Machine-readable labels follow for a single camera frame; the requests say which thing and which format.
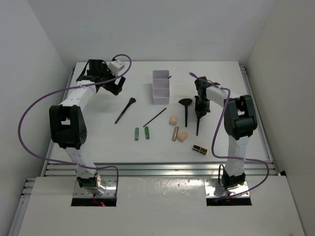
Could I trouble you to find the metal base plate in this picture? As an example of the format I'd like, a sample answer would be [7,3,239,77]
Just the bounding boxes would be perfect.
[204,178,250,198]
[72,177,117,199]

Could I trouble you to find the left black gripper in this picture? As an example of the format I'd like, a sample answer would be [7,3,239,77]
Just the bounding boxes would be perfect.
[98,63,125,95]

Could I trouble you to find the black round-tip makeup brush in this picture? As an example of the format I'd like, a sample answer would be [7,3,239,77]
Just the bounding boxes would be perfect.
[196,118,200,136]

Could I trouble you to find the green lipstick tube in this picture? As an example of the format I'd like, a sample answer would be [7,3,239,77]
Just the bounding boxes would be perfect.
[145,126,150,140]
[134,127,139,141]

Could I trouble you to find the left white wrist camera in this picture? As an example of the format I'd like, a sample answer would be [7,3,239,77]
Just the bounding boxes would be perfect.
[108,60,125,76]

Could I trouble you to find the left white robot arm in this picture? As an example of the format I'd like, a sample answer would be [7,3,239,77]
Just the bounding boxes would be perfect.
[49,59,126,196]

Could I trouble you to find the black angled makeup brush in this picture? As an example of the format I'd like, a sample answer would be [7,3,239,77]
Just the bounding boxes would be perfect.
[115,97,136,124]

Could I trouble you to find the beige makeup sponge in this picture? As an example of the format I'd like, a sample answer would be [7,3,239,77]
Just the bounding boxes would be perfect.
[177,131,188,142]
[169,115,177,125]

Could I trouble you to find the upper beige makeup sponge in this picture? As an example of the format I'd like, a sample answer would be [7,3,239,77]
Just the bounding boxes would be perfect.
[169,115,177,125]

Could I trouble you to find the white three-compartment organizer box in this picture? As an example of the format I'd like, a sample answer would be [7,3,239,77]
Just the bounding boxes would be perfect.
[152,70,170,105]

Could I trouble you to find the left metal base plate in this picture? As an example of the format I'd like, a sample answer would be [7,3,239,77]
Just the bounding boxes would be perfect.
[72,177,117,199]

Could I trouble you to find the right green lipstick tube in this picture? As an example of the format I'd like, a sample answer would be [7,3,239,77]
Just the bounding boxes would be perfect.
[145,126,150,140]

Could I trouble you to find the black gold lipstick case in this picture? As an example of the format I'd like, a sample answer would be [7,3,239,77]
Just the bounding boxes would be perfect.
[192,145,208,155]

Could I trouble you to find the black fan powder brush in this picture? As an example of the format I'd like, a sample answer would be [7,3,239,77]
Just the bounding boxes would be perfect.
[178,98,192,127]

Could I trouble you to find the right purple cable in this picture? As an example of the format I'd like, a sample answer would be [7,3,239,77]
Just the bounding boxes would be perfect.
[189,72,269,199]

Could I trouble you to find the rose gold lipstick tube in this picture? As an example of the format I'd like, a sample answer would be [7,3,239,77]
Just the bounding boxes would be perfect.
[172,126,179,142]

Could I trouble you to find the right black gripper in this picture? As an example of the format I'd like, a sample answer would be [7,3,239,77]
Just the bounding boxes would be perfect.
[195,95,211,118]

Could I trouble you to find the lower beige makeup sponge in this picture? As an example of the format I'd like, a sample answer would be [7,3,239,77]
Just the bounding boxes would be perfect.
[177,131,188,142]

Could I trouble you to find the black thin eyeliner brush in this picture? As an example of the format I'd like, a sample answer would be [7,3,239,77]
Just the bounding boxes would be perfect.
[142,107,167,127]

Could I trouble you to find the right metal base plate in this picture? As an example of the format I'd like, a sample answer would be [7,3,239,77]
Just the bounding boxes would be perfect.
[204,178,250,198]

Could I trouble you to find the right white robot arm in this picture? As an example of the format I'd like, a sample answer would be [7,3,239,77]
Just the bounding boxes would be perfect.
[190,72,257,190]

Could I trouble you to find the left green lipstick tube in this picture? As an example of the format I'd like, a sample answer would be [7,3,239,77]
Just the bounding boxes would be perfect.
[134,127,139,141]

